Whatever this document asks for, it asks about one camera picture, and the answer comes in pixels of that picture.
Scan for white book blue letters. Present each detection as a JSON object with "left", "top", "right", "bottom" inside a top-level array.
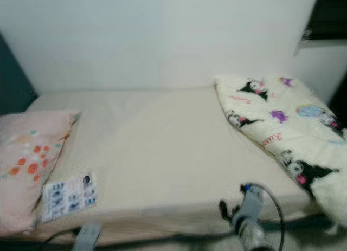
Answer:
[{"left": 40, "top": 172, "right": 100, "bottom": 224}]

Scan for cream bed mattress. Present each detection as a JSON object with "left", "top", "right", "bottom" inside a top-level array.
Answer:
[{"left": 0, "top": 86, "right": 347, "bottom": 245}]

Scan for cream cartoon print quilt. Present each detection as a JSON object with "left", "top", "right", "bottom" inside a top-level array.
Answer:
[{"left": 214, "top": 75, "right": 347, "bottom": 231}]

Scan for pink dotted pillow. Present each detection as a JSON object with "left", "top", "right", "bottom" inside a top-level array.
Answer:
[{"left": 0, "top": 110, "right": 82, "bottom": 236}]

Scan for dark window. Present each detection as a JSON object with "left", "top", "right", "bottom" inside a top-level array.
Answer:
[{"left": 298, "top": 0, "right": 347, "bottom": 43}]

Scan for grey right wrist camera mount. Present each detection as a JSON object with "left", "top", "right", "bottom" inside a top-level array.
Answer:
[{"left": 240, "top": 185, "right": 267, "bottom": 223}]

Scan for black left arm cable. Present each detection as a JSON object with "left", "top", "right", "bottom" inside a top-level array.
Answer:
[{"left": 43, "top": 228, "right": 83, "bottom": 246}]

